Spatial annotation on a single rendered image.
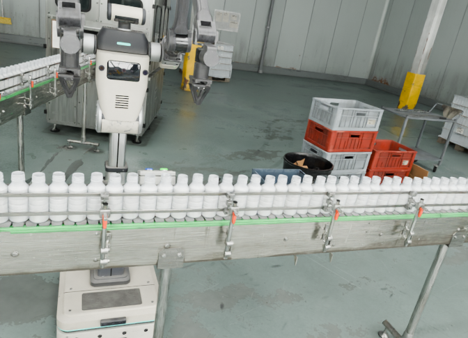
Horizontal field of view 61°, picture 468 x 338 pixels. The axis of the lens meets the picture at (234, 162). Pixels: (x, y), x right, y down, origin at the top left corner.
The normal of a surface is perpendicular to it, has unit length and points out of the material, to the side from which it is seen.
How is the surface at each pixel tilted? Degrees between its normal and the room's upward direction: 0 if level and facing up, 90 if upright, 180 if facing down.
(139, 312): 31
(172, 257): 90
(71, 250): 90
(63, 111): 90
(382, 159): 90
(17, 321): 0
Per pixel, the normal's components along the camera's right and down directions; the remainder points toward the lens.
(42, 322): 0.16, -0.93
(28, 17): 0.33, 0.38
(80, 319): 0.31, -0.60
